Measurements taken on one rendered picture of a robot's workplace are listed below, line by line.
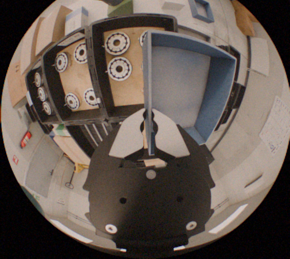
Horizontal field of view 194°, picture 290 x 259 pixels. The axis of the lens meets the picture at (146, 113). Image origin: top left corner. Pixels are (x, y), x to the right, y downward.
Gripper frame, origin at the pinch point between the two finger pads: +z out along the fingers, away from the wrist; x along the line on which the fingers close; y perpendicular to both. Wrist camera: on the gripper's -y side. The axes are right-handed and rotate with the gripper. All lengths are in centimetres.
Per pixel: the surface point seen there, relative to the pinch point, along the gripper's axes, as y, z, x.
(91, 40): -17.2, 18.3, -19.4
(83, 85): 0.7, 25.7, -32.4
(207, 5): -63, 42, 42
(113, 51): -12.5, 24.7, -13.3
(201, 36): -31, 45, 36
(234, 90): 7, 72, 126
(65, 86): -1, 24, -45
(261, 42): -150, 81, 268
